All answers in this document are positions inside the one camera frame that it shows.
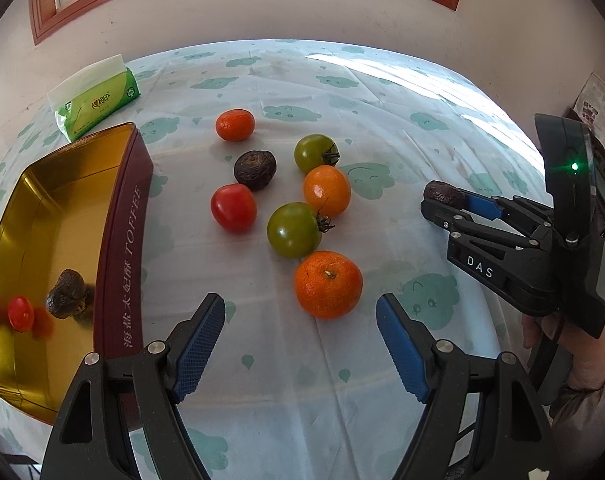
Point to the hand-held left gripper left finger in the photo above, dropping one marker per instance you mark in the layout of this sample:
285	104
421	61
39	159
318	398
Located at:
200	345

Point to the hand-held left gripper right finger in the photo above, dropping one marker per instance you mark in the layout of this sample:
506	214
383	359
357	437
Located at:
402	345

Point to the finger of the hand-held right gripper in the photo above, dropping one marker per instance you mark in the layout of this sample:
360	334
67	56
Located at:
447	217
482	205

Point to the dark wrinkled passion fruit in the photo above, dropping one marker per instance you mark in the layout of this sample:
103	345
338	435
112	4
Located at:
443	192
255	170
66	294

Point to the large orange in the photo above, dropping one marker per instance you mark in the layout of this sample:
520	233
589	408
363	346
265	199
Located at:
328	285

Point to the medium orange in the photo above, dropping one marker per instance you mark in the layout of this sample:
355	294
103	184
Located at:
327	191

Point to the green tomato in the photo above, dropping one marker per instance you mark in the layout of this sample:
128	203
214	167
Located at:
292	231
312	154

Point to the gold and maroon tin box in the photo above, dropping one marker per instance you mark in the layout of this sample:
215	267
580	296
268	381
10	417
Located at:
47	220

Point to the person's right forearm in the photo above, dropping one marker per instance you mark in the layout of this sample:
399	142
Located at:
592	415

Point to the person's right hand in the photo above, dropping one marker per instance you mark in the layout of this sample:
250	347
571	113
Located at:
595	360

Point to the large red tomato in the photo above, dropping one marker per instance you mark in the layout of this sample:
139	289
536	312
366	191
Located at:
233	208

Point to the small red tomato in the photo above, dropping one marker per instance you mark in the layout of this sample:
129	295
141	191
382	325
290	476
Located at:
21	313

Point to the small mandarin orange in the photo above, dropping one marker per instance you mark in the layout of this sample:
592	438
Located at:
235	125

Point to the cloud print tablecloth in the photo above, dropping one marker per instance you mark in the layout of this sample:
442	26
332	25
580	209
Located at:
262	80

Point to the green tissue pack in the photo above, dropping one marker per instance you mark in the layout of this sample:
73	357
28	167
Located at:
97	105

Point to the wall poster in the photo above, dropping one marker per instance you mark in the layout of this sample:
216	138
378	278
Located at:
595	102

